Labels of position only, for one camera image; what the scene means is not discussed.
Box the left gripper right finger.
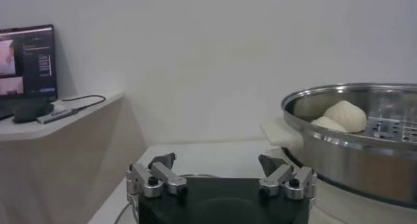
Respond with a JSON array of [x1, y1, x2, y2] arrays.
[[258, 153, 318, 201]]

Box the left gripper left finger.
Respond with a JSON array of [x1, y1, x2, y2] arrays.
[[125, 152, 189, 199]]

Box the round glass lid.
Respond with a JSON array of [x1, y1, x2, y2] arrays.
[[113, 173, 218, 224]]

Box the white steamed baozi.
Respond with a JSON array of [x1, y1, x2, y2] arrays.
[[310, 115, 348, 133], [323, 100, 368, 134]]

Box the stainless steel steamer basket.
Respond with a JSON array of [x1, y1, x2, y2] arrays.
[[260, 83, 417, 210]]

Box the cream electric cooker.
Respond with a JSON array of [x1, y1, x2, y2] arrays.
[[306, 175, 417, 224]]

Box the white side table with mouse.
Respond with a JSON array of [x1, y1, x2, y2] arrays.
[[0, 92, 147, 224]]

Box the grey usb hub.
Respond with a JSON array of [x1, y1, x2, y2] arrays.
[[35, 107, 81, 125]]

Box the black laptop beside mouse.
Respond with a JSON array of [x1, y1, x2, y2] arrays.
[[0, 23, 59, 120]]

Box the black hub cable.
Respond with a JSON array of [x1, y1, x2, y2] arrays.
[[60, 94, 107, 115]]

